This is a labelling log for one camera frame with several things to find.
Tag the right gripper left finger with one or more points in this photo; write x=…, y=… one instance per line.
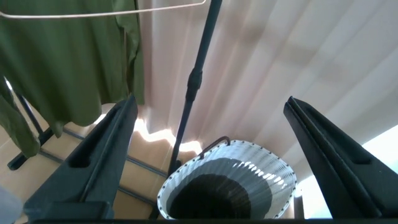
x=93, y=168

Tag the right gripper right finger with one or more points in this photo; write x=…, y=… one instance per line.
x=342, y=168

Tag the green printed shirt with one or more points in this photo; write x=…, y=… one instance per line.
x=62, y=62

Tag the pink clothes hanger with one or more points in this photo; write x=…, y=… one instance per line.
x=93, y=14

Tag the white laundry basket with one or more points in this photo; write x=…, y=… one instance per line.
x=273, y=174

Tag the black clothes rack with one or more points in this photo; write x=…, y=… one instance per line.
x=195, y=81

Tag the beige curtain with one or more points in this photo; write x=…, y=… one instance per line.
x=280, y=62

